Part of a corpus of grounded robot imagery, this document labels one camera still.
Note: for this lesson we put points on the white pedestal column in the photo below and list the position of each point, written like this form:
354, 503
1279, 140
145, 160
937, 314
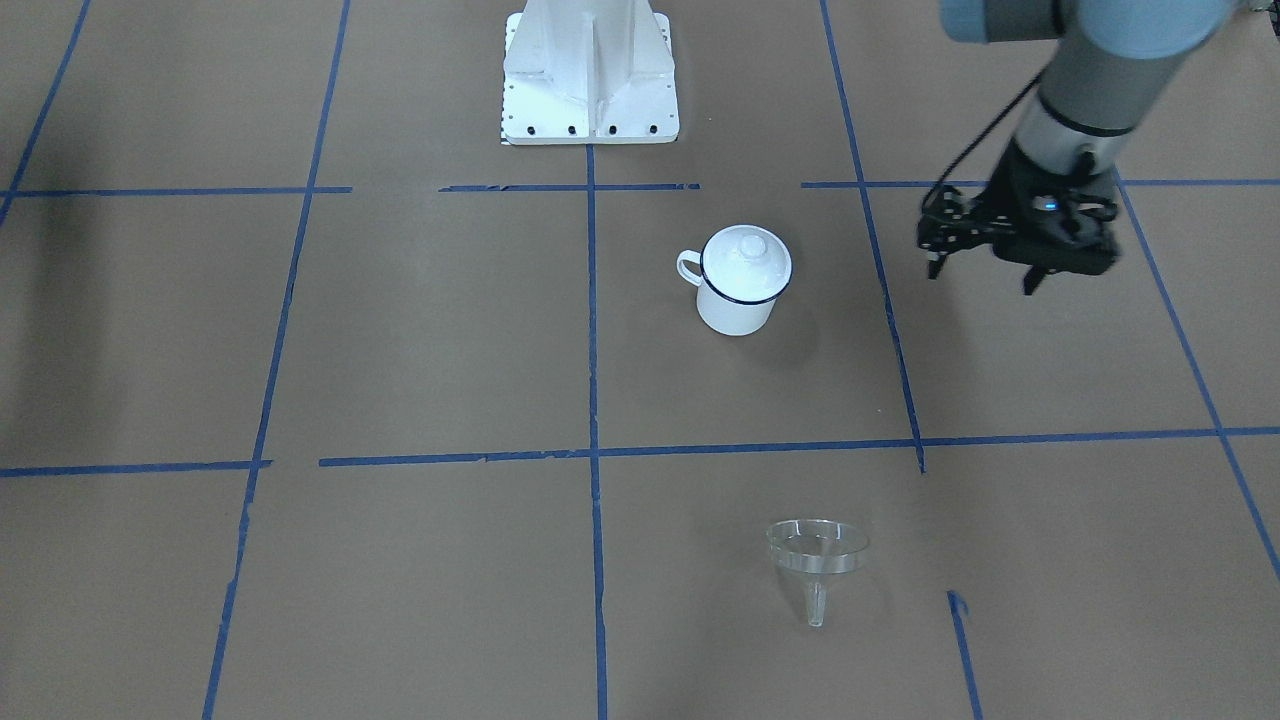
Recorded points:
580, 72

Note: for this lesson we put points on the white enamel mug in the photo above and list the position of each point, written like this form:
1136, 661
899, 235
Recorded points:
723, 316

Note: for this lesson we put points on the clear plastic funnel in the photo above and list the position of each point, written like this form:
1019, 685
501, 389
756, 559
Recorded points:
811, 553

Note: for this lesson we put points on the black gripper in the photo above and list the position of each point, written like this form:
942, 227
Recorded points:
1012, 190

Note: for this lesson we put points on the white mug lid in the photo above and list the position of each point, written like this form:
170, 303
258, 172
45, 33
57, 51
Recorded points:
747, 264

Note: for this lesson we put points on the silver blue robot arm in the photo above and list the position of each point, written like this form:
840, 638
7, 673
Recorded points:
1112, 63

